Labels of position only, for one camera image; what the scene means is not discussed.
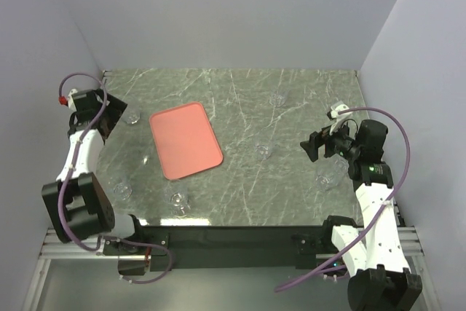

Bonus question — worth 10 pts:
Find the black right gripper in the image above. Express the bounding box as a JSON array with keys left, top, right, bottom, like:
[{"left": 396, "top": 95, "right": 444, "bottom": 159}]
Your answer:
[{"left": 300, "top": 118, "right": 362, "bottom": 162}]

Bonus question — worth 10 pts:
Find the clear glass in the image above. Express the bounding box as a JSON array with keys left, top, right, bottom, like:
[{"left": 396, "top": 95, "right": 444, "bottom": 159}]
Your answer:
[
  {"left": 165, "top": 183, "right": 190, "bottom": 217},
  {"left": 122, "top": 106, "right": 141, "bottom": 125},
  {"left": 110, "top": 176, "right": 133, "bottom": 200},
  {"left": 269, "top": 90, "right": 289, "bottom": 107}
]

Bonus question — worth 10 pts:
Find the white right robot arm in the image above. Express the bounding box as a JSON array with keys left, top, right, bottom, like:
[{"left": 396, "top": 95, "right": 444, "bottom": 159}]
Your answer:
[{"left": 300, "top": 119, "right": 422, "bottom": 310}]

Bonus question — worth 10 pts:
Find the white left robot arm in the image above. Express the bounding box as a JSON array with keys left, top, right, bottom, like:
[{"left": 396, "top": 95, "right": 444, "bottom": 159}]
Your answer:
[{"left": 42, "top": 89, "right": 146, "bottom": 254}]

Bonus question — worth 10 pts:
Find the clear glass under right arm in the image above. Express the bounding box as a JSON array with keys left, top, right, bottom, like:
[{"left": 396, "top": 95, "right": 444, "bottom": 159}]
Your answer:
[{"left": 315, "top": 158, "right": 348, "bottom": 192}]

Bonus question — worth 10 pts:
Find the pink plastic tray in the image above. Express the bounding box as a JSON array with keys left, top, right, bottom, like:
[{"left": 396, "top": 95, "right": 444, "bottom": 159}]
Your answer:
[{"left": 149, "top": 101, "right": 224, "bottom": 181}]

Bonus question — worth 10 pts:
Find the clear glass table centre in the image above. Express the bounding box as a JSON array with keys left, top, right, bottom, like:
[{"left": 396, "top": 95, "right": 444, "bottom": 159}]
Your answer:
[{"left": 254, "top": 141, "right": 275, "bottom": 160}]

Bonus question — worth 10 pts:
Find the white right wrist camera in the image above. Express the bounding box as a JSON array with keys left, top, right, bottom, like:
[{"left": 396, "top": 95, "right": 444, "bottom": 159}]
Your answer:
[{"left": 327, "top": 101, "right": 349, "bottom": 120}]

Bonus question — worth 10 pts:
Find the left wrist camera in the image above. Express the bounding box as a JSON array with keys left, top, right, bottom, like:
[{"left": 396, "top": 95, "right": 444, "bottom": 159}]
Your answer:
[{"left": 58, "top": 88, "right": 79, "bottom": 111}]

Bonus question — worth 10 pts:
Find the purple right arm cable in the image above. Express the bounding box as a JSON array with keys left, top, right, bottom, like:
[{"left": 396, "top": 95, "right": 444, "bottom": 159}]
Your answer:
[{"left": 273, "top": 106, "right": 411, "bottom": 293}]

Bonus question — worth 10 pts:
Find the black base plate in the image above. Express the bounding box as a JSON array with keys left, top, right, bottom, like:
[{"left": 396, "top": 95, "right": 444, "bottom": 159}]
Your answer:
[{"left": 101, "top": 225, "right": 347, "bottom": 277}]

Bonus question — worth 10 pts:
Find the aluminium mounting rail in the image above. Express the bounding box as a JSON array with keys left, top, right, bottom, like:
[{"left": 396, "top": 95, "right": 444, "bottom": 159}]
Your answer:
[{"left": 21, "top": 225, "right": 427, "bottom": 311}]

